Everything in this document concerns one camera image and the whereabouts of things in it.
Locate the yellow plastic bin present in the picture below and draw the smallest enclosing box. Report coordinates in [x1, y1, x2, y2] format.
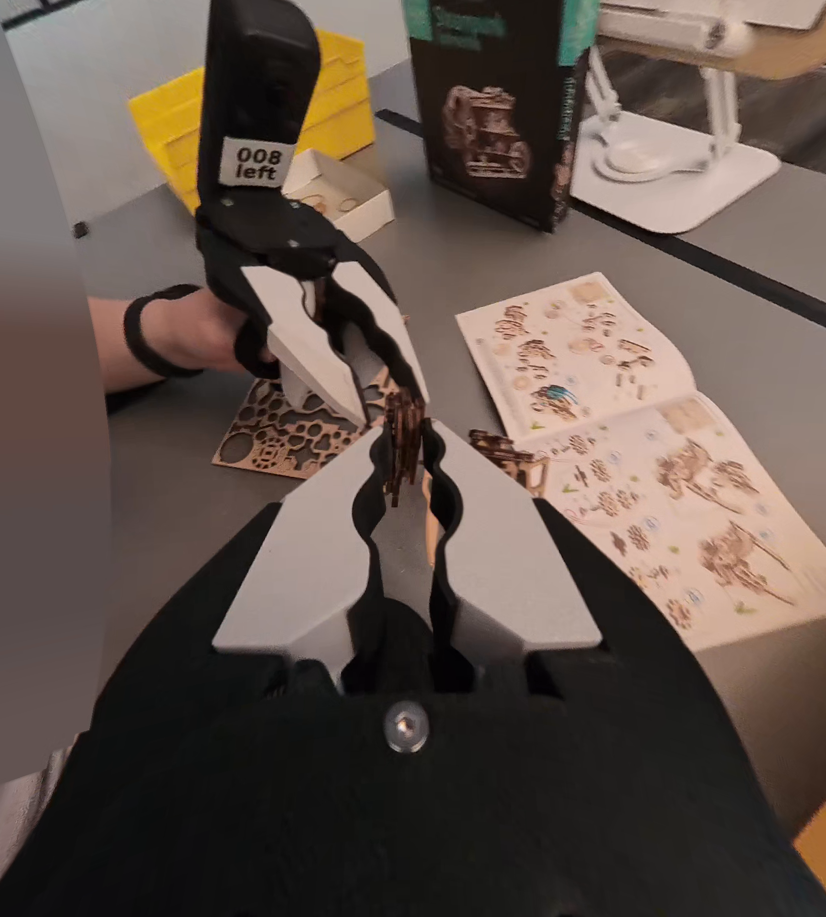
[128, 27, 376, 216]

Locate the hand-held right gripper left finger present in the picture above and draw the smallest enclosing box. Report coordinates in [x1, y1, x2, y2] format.
[211, 424, 386, 658]

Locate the white cardboard tray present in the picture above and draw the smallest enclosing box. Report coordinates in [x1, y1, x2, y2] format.
[279, 148, 396, 245]

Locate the person's left hand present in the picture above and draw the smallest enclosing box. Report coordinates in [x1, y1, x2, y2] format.
[88, 285, 278, 394]

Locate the black model kit box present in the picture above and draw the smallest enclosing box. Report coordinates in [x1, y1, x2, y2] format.
[402, 0, 601, 235]

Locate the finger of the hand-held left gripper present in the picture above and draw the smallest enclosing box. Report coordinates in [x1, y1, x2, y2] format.
[320, 260, 431, 408]
[239, 265, 372, 431]

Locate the wooden gear mechanism model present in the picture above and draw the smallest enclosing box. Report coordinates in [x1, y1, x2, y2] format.
[381, 389, 429, 510]

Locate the perforated wooden part sheet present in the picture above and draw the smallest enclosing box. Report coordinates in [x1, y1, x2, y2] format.
[211, 367, 405, 481]

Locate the model instruction booklet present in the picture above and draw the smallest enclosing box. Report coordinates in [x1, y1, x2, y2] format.
[453, 271, 826, 654]

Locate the white tablet stand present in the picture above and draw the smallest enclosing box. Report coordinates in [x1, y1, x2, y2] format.
[569, 0, 826, 237]

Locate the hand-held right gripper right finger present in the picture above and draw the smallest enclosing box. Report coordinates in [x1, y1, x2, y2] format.
[420, 419, 605, 656]

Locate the printed instruction board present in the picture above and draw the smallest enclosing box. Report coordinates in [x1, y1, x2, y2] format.
[599, 0, 826, 81]

